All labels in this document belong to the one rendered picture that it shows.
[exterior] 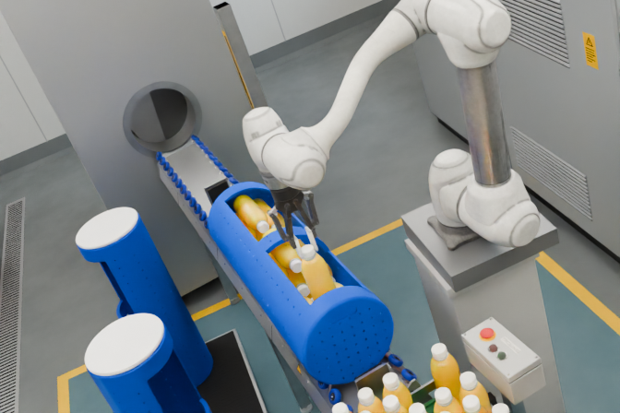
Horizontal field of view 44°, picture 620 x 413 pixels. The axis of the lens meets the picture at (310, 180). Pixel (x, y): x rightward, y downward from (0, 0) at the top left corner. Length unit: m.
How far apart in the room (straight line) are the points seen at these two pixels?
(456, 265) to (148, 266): 1.48
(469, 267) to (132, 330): 1.14
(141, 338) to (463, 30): 1.46
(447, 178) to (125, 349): 1.17
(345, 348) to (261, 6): 5.17
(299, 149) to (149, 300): 1.79
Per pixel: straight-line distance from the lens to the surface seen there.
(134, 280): 3.37
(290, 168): 1.75
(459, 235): 2.45
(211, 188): 3.21
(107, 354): 2.68
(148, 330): 2.68
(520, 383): 2.03
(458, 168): 2.32
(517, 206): 2.20
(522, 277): 2.55
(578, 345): 3.58
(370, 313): 2.19
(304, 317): 2.16
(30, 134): 7.18
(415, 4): 2.03
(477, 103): 2.03
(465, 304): 2.50
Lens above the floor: 2.56
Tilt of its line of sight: 30 degrees down
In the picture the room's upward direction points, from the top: 20 degrees counter-clockwise
